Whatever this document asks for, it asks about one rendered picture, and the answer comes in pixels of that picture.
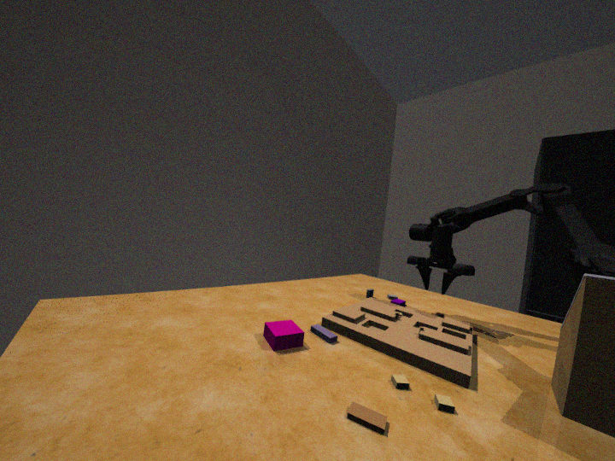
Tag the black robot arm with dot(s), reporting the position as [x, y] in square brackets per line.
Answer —
[588, 254]

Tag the magenta block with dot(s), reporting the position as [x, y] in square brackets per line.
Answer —
[283, 335]

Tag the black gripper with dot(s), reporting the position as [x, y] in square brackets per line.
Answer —
[440, 253]

